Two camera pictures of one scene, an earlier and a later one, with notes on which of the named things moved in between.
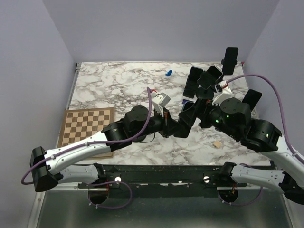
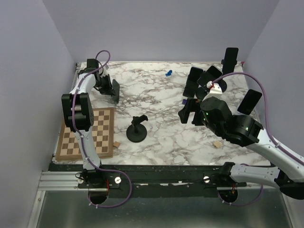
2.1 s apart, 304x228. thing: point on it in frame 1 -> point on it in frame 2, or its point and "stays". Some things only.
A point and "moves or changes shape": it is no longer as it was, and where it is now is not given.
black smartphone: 209,77 stays
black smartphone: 187,106 moves or changes shape
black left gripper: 168,125 -> 108,90
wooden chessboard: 78,124 stays
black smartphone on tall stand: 230,61 stays
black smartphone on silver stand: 251,98 stays
